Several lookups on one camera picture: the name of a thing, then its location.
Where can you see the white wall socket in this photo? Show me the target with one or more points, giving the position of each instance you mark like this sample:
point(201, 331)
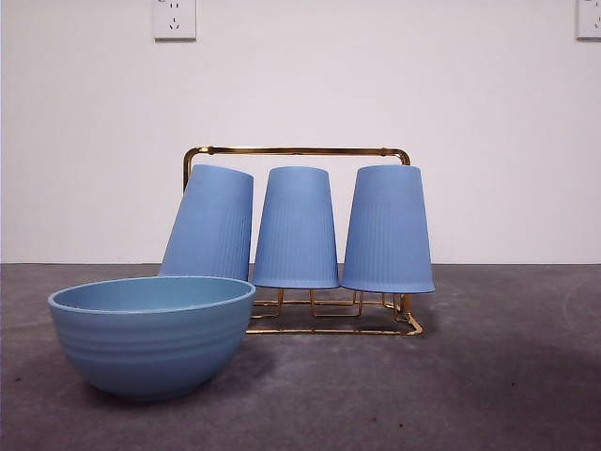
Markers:
point(590, 21)
point(174, 21)

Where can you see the blue ribbed plastic cup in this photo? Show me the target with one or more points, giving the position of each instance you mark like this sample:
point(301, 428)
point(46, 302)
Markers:
point(296, 230)
point(387, 230)
point(211, 221)

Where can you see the blue ribbed bowl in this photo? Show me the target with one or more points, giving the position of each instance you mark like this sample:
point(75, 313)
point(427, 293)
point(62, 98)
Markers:
point(150, 347)

